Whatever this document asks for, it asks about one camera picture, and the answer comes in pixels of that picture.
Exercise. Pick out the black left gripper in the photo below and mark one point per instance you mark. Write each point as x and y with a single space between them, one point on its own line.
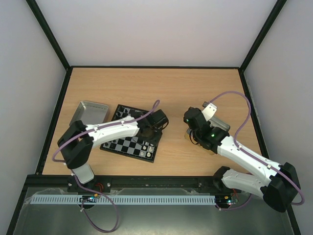
155 141

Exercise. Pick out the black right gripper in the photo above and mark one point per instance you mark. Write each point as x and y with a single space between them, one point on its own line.
198 139

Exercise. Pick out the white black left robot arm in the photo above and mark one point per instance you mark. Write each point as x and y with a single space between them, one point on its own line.
79 139

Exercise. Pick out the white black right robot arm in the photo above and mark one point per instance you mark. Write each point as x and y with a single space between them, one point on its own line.
277 184

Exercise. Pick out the black white chess board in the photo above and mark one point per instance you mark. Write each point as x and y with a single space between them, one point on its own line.
133 145

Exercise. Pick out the silver metal tray right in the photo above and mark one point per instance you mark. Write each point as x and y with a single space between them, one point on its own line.
210 141

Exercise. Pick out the silver metal tray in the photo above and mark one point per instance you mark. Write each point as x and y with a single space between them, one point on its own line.
90 113
210 141

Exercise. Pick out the silver metal tray left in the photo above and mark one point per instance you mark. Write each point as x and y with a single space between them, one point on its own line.
90 113

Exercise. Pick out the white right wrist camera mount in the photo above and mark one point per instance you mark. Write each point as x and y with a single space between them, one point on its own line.
209 110

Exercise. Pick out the black enclosure frame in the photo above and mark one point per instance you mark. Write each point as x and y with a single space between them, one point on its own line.
36 11

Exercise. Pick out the light blue cable duct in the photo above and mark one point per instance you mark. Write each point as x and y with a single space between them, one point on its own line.
124 200

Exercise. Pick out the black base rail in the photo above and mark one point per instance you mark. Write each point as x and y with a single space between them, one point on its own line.
105 183

